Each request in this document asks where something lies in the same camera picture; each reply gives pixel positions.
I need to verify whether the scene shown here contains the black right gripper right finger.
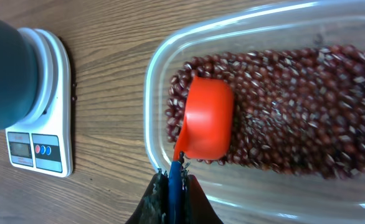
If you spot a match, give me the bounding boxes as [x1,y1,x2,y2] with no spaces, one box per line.
[182,164,223,224]

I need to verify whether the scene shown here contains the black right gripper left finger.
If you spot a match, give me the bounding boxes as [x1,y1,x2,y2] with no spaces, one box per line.
[126,169,168,224]

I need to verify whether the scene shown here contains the red scoop with blue handle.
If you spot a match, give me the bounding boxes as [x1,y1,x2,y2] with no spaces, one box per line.
[168,77,234,223]

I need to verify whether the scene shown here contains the red adzuki beans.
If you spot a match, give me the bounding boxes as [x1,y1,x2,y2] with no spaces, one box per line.
[165,45,365,179]

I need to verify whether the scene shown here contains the white digital kitchen scale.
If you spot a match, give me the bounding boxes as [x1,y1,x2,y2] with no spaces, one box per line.
[6,27,73,177]

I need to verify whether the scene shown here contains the blue plastic bowl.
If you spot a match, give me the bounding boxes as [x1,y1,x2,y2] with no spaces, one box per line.
[0,20,38,130]

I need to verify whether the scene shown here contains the clear plastic food container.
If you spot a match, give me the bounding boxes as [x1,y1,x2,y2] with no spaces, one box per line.
[143,1,365,223]

